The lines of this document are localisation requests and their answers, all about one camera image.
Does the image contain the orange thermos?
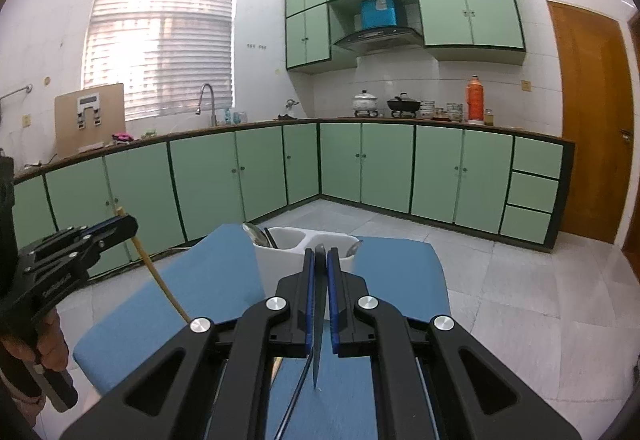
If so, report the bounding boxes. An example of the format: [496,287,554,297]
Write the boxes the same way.
[465,74,485,126]

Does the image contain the green upper cabinets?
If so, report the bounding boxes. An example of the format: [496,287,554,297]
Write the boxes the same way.
[284,0,526,74]

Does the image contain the light wooden chopstick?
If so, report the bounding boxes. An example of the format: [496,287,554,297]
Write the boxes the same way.
[116,207,283,384]

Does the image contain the black chopstick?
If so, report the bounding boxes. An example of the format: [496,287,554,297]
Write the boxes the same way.
[274,244,328,440]

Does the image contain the green lower cabinets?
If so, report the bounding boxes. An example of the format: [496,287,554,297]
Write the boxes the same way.
[13,119,575,253]

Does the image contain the wooden door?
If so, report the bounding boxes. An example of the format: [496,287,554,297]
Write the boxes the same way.
[548,1,634,244]

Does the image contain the black range hood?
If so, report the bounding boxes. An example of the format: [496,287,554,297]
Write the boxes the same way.
[335,27,424,55]

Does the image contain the blue table cloth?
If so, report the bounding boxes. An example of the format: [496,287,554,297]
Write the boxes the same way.
[73,224,450,439]

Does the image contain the metal spoon in holder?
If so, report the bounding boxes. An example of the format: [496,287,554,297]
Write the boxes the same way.
[242,222,276,248]
[344,241,362,258]

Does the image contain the glass jars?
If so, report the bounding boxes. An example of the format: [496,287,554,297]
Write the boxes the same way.
[419,100,463,122]

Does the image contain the chrome faucet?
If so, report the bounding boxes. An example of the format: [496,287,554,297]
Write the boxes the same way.
[194,82,219,128]

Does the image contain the small kettle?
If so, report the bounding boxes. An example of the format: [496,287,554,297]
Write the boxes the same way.
[278,98,299,120]

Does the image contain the black wok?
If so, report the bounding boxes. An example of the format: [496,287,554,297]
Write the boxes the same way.
[387,92,421,119]

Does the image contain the green cabinets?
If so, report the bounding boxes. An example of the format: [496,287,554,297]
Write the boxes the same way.
[13,119,575,253]
[284,0,526,74]

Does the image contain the white utensil holder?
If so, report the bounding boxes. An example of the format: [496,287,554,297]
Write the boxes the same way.
[243,226,361,303]

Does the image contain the blue box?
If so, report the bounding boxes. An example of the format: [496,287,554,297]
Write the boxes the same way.
[360,0,398,30]

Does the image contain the left hand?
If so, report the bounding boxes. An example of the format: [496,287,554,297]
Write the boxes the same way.
[1,309,70,372]

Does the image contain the white cooking pot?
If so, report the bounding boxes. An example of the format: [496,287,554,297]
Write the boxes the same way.
[352,90,378,118]

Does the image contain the cardboard box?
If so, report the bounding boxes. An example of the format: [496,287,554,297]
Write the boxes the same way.
[54,83,126,158]

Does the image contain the window blinds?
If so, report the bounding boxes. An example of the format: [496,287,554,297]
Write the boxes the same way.
[81,0,235,121]

